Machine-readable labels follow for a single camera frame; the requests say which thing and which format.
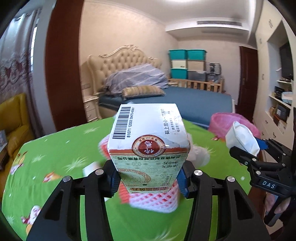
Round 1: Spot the striped gold pillow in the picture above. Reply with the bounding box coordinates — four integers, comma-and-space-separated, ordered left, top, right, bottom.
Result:
121, 85, 166, 99

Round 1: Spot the dark wood room door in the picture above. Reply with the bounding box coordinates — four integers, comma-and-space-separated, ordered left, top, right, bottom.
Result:
237, 46, 258, 122

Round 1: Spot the person's right hand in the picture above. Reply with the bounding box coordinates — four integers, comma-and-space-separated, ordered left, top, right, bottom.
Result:
264, 192, 292, 215

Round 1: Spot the cream bedside table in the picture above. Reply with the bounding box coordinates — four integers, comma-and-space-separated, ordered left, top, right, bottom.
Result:
83, 95, 102, 122

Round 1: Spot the beige storage bin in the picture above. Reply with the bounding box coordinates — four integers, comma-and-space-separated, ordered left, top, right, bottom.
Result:
187, 60, 205, 71

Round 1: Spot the beige tufted headboard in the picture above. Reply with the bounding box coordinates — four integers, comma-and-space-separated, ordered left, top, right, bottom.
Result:
87, 45, 162, 95

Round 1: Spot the patterned lace curtain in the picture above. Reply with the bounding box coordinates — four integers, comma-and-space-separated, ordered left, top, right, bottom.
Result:
1, 9, 41, 102

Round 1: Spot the grey clear storage bin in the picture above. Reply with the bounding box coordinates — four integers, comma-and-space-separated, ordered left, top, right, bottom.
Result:
187, 70, 206, 81

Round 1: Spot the black safe on shelf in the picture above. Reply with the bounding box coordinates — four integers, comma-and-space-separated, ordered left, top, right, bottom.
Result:
275, 104, 290, 122

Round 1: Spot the white built-in cabinet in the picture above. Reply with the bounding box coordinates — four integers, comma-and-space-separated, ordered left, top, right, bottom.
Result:
253, 1, 295, 149

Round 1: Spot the yellow leather armchair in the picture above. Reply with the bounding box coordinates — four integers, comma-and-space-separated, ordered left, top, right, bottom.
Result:
1, 93, 35, 161

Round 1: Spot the wall television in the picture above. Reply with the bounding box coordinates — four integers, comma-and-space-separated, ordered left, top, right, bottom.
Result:
280, 42, 293, 80

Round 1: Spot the grey striped duvet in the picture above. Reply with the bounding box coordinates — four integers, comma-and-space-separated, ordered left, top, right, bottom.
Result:
104, 64, 168, 96

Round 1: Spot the teal storage bin top right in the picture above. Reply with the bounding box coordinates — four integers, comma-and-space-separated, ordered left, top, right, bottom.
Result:
187, 49, 207, 61

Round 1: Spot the red pink foam fruit net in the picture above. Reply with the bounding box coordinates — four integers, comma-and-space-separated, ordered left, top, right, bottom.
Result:
98, 135, 111, 160

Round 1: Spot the pink lined trash bin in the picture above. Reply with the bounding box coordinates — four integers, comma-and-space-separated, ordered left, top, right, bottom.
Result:
208, 113, 261, 138

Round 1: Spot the teal storage bin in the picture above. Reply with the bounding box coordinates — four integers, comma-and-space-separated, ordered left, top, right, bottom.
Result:
187, 49, 207, 61
169, 49, 187, 60
171, 68, 188, 79

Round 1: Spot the green cartoon tablecloth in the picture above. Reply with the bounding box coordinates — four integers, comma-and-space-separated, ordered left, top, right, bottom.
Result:
1, 118, 251, 240

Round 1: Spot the dark wood door frame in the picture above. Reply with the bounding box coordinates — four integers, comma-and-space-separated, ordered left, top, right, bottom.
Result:
45, 0, 87, 131

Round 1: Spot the white tissue bundle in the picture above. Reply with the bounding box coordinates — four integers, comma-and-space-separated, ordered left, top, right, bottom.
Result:
225, 121, 260, 156

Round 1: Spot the teal storage bin lower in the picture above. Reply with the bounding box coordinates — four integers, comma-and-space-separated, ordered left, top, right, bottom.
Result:
171, 68, 188, 79

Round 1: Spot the blue mattress bed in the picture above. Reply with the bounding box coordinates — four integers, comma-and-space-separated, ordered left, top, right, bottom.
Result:
98, 86, 233, 129

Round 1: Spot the houndstooth bag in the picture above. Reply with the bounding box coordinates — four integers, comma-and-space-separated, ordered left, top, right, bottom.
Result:
205, 62, 222, 75

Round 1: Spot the white storage bin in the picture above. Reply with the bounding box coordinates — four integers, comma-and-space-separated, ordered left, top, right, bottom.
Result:
171, 60, 187, 69

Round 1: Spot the teal storage bin top left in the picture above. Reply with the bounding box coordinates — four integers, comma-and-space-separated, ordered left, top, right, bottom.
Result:
169, 49, 187, 60

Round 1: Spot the green cartoon medicine carton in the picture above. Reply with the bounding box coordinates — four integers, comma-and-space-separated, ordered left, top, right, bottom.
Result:
107, 103, 190, 193

